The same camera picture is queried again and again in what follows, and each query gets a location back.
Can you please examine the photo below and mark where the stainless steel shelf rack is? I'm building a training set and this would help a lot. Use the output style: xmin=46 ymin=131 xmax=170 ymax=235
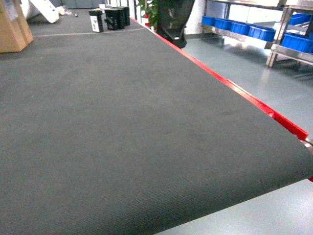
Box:
xmin=200 ymin=0 xmax=313 ymax=67

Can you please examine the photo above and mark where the dark grey conveyor mat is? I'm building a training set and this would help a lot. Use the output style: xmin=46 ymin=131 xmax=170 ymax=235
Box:
xmin=0 ymin=17 xmax=313 ymax=235

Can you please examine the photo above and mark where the black mesh office chair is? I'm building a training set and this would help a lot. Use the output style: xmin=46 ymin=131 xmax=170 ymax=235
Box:
xmin=156 ymin=0 xmax=195 ymax=48

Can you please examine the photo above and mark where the black box middle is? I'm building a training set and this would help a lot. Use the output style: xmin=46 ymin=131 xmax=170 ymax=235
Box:
xmin=105 ymin=8 xmax=125 ymax=30

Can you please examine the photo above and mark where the green potted plant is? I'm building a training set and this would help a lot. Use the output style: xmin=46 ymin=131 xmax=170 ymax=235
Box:
xmin=136 ymin=0 xmax=159 ymax=32

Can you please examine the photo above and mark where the black box rear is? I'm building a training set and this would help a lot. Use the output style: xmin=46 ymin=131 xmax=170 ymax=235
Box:
xmin=115 ymin=6 xmax=130 ymax=26

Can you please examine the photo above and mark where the black and white small box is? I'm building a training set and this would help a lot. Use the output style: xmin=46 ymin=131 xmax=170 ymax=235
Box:
xmin=89 ymin=10 xmax=104 ymax=33

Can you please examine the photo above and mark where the blue plastic bin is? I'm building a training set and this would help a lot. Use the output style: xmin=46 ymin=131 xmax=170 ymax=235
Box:
xmin=230 ymin=21 xmax=254 ymax=36
xmin=281 ymin=33 xmax=313 ymax=53
xmin=248 ymin=25 xmax=276 ymax=42

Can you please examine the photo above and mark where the white foam piece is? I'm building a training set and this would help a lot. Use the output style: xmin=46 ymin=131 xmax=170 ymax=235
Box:
xmin=20 ymin=0 xmax=59 ymax=24

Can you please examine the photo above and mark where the large cardboard box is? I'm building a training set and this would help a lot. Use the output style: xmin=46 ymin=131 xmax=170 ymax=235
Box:
xmin=0 ymin=0 xmax=33 ymax=53

